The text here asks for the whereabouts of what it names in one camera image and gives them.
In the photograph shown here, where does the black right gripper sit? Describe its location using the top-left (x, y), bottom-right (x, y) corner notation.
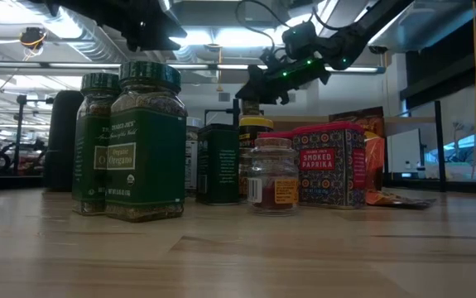
top-left (235, 55), bottom-right (332, 105)

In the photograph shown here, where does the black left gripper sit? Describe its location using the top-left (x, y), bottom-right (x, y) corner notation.
top-left (108, 0), bottom-right (189, 53)

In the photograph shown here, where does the red-lidded smoked paprika tin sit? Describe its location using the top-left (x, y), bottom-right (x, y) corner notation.
top-left (257, 132), bottom-right (295, 140)
top-left (291, 122), bottom-right (368, 210)

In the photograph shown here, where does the small cork-lidded glass jar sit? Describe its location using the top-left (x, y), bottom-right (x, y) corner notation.
top-left (246, 137), bottom-right (301, 217)

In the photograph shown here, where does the dark green pepper tin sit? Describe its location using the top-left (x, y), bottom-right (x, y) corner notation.
top-left (195, 123), bottom-right (242, 207)

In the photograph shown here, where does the green-lidded oregano spice jar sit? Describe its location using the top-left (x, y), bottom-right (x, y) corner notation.
top-left (104, 60), bottom-right (188, 224)
top-left (71, 73), bottom-right (122, 216)

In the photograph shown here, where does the orange taco seasoning packet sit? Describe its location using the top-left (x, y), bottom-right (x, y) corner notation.
top-left (364, 188), bottom-right (437, 211)
top-left (329, 106), bottom-right (387, 195)

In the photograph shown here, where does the black metal stand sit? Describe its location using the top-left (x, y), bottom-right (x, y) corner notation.
top-left (12, 94), bottom-right (55, 177)

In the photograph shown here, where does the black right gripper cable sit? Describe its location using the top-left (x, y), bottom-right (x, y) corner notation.
top-left (235, 0), bottom-right (291, 57)

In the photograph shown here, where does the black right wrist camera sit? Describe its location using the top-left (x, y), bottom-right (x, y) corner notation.
top-left (281, 20), bottom-right (320, 61)

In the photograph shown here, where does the long ceiling light rail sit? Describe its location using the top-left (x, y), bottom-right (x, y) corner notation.
top-left (0, 60), bottom-right (387, 76)

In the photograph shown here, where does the black ceiling cable reel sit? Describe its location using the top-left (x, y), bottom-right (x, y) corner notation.
top-left (18, 26), bottom-right (49, 58)

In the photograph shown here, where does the wooden shelf with black frame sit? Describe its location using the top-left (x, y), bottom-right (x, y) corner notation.
top-left (203, 98), bottom-right (449, 195)

